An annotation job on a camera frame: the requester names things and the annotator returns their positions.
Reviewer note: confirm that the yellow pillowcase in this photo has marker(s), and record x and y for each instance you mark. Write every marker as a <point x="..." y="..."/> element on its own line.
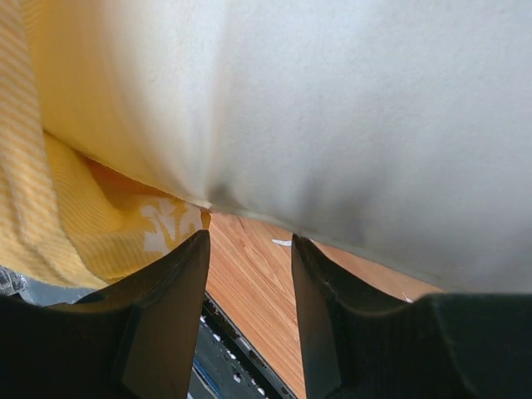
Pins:
<point x="65" y="219"/>

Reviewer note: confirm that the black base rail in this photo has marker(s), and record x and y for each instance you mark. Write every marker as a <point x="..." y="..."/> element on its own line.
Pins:
<point x="226" y="365"/>

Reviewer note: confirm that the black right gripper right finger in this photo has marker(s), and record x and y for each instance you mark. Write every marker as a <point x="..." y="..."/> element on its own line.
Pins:
<point x="359" y="342"/>

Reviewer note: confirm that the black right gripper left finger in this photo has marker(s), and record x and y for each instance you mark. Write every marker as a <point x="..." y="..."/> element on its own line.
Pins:
<point x="133" y="339"/>

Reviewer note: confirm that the white bear print pillow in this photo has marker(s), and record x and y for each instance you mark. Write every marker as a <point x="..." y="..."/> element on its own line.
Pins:
<point x="399" y="131"/>

